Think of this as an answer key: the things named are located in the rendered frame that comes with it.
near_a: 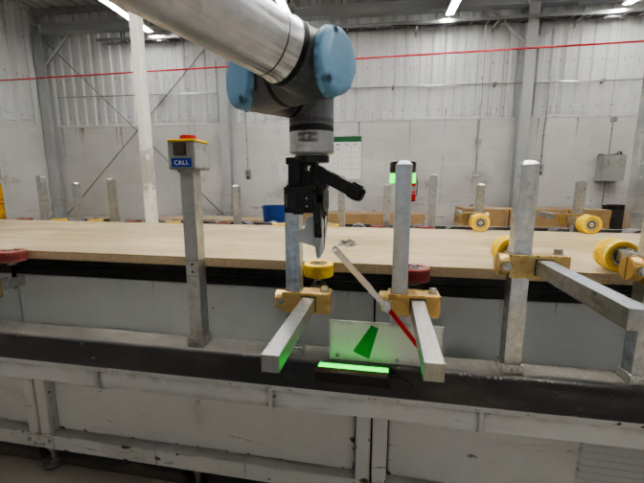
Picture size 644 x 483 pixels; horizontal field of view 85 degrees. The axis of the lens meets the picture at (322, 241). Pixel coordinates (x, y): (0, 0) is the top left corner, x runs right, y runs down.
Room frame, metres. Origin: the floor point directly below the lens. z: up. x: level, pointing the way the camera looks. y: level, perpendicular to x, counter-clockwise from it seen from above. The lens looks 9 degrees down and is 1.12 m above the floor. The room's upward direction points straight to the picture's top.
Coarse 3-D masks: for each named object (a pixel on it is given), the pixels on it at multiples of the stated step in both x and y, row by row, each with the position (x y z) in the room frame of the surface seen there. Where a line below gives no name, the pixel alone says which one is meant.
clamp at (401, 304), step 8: (384, 296) 0.78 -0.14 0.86; (392, 296) 0.77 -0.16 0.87; (400, 296) 0.76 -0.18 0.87; (408, 296) 0.76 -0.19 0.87; (416, 296) 0.76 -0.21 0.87; (424, 296) 0.75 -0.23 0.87; (432, 296) 0.75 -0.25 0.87; (440, 296) 0.75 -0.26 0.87; (392, 304) 0.77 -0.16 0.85; (400, 304) 0.76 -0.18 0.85; (408, 304) 0.76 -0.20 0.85; (432, 304) 0.75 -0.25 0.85; (440, 304) 0.75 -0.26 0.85; (400, 312) 0.76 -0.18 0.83; (408, 312) 0.76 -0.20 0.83; (432, 312) 0.75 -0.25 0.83
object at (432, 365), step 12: (408, 288) 0.84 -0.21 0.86; (420, 288) 0.84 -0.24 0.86; (420, 300) 0.75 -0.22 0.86; (420, 312) 0.68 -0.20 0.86; (420, 324) 0.62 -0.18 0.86; (420, 336) 0.57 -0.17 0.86; (432, 336) 0.57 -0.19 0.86; (420, 348) 0.54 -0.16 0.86; (432, 348) 0.52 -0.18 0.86; (420, 360) 0.53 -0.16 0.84; (432, 360) 0.48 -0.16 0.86; (432, 372) 0.48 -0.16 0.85; (444, 372) 0.47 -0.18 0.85
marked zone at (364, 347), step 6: (372, 330) 0.77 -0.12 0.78; (366, 336) 0.78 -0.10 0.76; (372, 336) 0.77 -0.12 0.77; (360, 342) 0.78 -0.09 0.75; (366, 342) 0.78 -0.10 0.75; (372, 342) 0.77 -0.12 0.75; (360, 348) 0.78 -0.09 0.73; (366, 348) 0.78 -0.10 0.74; (372, 348) 0.77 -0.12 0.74; (360, 354) 0.78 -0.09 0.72; (366, 354) 0.78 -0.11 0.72
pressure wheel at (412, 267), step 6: (408, 264) 0.90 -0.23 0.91; (414, 264) 0.88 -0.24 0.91; (420, 264) 0.90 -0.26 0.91; (408, 270) 0.85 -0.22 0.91; (414, 270) 0.84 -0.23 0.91; (420, 270) 0.84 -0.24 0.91; (426, 270) 0.85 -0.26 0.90; (408, 276) 0.85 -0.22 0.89; (414, 276) 0.84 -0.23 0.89; (420, 276) 0.84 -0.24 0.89; (426, 276) 0.85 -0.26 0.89; (408, 282) 0.85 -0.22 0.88; (414, 282) 0.84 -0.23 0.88; (420, 282) 0.84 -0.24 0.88; (426, 282) 0.85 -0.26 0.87
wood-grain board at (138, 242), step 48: (0, 240) 1.35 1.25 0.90; (48, 240) 1.35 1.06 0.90; (96, 240) 1.35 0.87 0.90; (144, 240) 1.35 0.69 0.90; (240, 240) 1.35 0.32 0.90; (336, 240) 1.35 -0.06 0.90; (384, 240) 1.35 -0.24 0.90; (432, 240) 1.35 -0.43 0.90; (480, 240) 1.35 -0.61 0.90; (576, 240) 1.35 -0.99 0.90; (624, 240) 1.35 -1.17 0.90
